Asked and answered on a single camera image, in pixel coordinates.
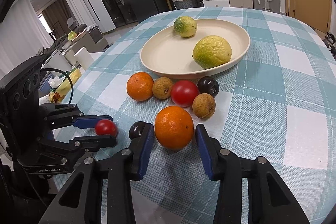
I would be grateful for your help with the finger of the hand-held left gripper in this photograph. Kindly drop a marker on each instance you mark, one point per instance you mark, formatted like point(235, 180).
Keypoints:
point(99, 141)
point(89, 121)

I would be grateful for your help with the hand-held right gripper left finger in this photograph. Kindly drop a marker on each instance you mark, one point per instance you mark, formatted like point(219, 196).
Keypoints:
point(146, 153)

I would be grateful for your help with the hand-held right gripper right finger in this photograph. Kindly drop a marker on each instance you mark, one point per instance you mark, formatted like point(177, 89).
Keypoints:
point(203, 153)

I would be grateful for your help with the red tomato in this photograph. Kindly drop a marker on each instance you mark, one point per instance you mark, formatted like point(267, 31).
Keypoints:
point(184, 93)
point(105, 127)

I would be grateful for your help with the dark purple plum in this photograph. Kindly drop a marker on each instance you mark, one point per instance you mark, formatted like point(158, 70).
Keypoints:
point(136, 129)
point(208, 86)

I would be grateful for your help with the large orange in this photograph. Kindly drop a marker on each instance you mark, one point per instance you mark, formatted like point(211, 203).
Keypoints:
point(174, 127)

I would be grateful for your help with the brown longan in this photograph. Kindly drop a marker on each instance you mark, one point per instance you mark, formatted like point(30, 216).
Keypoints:
point(162, 88)
point(204, 106)

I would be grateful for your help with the small orange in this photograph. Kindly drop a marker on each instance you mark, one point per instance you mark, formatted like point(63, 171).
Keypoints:
point(140, 86)

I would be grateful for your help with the cream round plate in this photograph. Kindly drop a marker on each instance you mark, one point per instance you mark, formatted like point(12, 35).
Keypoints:
point(168, 53)

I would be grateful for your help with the yellow plastic bag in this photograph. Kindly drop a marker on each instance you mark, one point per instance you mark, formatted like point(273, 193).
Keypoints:
point(67, 82)

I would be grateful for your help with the white sheer curtain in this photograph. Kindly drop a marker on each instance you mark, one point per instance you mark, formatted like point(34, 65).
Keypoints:
point(21, 37)

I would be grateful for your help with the white round stool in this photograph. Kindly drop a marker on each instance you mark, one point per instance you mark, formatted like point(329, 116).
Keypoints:
point(83, 57)

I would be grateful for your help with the teal white checked tablecloth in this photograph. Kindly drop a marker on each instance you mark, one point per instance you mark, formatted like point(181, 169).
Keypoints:
point(262, 108)

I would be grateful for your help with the grey sofa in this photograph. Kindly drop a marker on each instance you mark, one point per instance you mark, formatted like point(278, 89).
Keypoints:
point(92, 35)

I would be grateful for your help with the brown curtain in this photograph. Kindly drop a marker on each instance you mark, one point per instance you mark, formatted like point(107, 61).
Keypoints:
point(56, 14)

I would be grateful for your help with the large green yellow citrus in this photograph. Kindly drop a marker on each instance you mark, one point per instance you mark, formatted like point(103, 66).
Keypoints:
point(212, 52)

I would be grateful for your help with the small green yellow citrus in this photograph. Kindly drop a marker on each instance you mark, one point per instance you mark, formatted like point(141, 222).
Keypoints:
point(185, 26)

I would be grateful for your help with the pile of patterned clothes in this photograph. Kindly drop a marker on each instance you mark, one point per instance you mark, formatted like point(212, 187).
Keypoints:
point(331, 43)

